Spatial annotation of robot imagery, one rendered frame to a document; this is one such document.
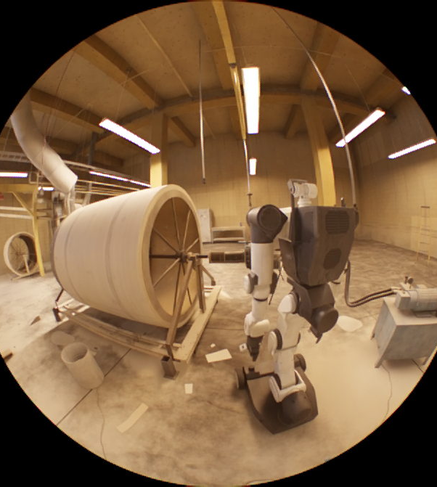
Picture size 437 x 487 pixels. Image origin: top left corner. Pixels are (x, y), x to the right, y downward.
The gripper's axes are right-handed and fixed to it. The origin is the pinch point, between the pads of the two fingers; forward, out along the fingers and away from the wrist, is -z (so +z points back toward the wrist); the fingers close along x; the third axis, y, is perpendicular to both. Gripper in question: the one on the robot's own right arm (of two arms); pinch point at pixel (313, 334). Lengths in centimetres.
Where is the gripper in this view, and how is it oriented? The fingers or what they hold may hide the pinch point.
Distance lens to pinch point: 123.3
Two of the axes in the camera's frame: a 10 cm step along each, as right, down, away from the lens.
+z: -0.4, -9.4, -3.4
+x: -1.0, -3.3, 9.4
